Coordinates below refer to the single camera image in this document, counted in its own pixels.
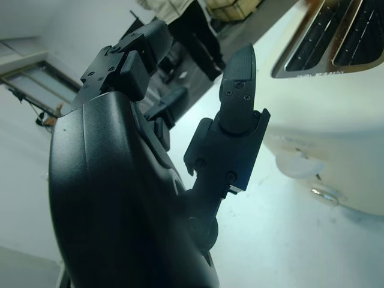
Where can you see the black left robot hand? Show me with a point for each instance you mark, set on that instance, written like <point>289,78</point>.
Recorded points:
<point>114,186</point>

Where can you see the person in dark trousers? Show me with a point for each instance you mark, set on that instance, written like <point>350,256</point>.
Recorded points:
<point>198,42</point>

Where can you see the white two-slot toaster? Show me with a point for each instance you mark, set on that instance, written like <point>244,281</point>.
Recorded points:
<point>324,120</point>

